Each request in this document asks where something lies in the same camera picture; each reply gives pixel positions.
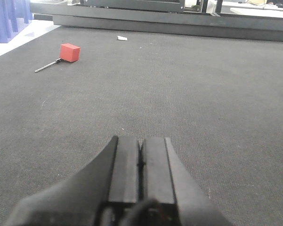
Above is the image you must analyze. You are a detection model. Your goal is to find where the red cube block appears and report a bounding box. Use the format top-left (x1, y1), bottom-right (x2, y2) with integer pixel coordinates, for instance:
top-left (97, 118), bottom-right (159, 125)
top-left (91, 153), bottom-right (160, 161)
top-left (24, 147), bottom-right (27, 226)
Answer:
top-left (59, 43), bottom-right (81, 62)

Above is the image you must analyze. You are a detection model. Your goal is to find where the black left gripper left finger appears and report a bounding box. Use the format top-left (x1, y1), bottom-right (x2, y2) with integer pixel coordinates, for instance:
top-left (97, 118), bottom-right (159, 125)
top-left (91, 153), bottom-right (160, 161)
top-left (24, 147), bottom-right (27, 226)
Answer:
top-left (5, 136), bottom-right (139, 226)

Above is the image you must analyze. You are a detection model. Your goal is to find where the dark metal conveyor frame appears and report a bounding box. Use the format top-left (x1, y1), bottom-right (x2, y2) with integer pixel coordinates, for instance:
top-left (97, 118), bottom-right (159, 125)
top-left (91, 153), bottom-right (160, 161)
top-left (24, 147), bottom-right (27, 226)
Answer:
top-left (30, 2), bottom-right (283, 42)

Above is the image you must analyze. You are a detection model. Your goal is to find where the blue curtain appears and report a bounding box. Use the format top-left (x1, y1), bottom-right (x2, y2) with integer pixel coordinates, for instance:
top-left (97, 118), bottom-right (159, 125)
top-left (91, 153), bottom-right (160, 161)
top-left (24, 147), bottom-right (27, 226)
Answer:
top-left (0, 0), bottom-right (32, 43)

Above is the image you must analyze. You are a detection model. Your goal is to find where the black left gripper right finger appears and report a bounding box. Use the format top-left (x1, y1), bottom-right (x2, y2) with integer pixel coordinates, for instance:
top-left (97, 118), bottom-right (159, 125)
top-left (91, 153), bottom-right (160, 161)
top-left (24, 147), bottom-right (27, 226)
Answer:
top-left (143, 137), bottom-right (232, 226)

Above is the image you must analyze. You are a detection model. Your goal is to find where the white paper scrap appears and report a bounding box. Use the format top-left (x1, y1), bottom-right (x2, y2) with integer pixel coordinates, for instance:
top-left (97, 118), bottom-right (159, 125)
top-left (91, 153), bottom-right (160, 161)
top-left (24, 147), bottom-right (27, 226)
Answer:
top-left (117, 36), bottom-right (128, 41)

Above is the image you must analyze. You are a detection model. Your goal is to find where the thin metal rod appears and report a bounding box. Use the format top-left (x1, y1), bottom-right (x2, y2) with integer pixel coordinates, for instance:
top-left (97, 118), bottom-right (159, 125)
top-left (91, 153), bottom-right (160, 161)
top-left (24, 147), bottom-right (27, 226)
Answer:
top-left (34, 58), bottom-right (62, 73)

